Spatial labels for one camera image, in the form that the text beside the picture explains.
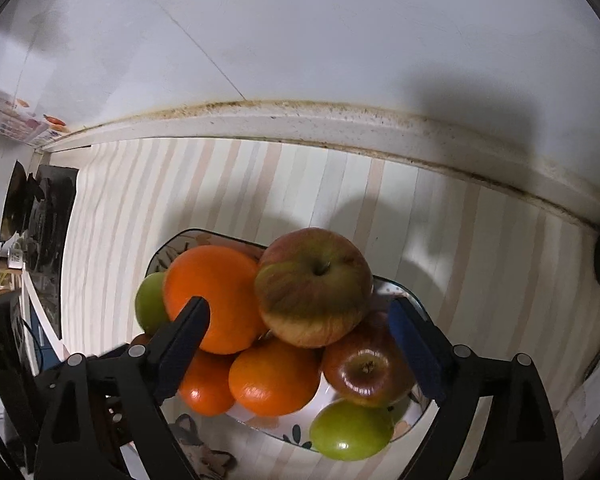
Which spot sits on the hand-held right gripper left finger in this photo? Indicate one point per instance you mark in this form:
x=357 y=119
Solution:
x=180 y=350

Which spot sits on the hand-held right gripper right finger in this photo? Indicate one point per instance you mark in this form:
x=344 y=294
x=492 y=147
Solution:
x=417 y=355

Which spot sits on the small orange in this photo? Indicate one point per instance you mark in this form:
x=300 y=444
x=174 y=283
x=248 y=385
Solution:
x=205 y=391
x=275 y=380

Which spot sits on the dark red-brown apple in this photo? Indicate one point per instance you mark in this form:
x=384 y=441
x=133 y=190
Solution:
x=367 y=367

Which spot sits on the green apple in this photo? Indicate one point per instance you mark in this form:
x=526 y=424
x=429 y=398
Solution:
x=352 y=430
x=150 y=305

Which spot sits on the large orange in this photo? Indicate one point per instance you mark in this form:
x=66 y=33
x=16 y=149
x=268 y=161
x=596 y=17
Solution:
x=220 y=285

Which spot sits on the floral oval ceramic plate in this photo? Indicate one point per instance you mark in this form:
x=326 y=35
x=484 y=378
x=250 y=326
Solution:
x=275 y=427

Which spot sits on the yellowish red apple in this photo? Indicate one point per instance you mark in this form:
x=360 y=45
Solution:
x=312 y=290

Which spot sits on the black gas stove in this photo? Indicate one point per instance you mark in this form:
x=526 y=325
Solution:
x=50 y=240

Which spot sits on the striped cat print mat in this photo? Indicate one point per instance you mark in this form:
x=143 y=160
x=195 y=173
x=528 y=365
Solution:
x=455 y=230

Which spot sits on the black frying pan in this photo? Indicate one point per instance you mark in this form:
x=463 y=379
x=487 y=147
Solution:
x=16 y=205

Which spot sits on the colourful wall sticker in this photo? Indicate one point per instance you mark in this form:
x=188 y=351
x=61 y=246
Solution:
x=27 y=122

